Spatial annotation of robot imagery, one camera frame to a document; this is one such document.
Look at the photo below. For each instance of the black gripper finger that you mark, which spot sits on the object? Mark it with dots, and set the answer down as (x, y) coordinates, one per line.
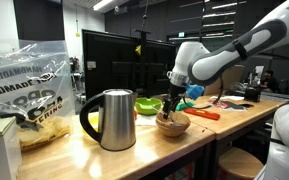
(165, 114)
(173, 106)

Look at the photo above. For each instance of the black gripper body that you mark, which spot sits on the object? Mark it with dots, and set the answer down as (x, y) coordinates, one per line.
(175, 93)

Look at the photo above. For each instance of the silver fork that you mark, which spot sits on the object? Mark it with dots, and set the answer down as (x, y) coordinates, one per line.
(173, 122)

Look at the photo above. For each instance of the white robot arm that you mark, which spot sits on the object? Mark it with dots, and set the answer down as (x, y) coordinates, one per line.
(195, 65)

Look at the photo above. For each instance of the green plastic bowl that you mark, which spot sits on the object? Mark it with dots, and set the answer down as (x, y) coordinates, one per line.
(147, 106)

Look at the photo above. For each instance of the black red booklet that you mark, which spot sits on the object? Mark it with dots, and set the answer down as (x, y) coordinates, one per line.
(227, 105)

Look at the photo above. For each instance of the stainless steel kettle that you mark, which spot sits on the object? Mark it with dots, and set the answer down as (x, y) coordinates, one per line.
(116, 121)

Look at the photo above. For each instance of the white paper sheet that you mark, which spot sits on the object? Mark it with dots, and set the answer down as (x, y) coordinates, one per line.
(234, 98)

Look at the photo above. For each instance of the large black monitor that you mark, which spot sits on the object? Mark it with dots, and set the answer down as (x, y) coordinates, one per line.
(110, 62)

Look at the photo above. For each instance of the yellow plastic item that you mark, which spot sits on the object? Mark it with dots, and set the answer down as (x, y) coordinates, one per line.
(93, 120)

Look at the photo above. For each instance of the round wooden stool front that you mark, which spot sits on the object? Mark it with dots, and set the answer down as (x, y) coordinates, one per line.
(239, 163)

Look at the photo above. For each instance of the clear printed plastic bag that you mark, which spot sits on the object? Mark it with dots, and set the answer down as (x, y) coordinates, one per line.
(36, 88)

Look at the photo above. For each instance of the white box green lid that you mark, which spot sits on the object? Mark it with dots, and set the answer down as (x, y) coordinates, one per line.
(10, 153)

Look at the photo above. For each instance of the black camera stand pole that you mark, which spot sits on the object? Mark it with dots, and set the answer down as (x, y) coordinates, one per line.
(140, 50)

